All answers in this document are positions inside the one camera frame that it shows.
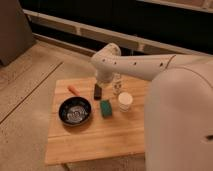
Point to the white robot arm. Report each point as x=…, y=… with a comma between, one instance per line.
x=178, y=108

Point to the small clear bottle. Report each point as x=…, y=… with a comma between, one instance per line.
x=117, y=84

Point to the green sponge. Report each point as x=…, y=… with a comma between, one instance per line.
x=106, y=109

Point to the white paper cup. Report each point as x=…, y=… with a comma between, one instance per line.
x=125, y=100

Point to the black bowl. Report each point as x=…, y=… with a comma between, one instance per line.
x=74, y=111

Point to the grey cabinet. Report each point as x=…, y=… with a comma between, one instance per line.
x=16, y=36

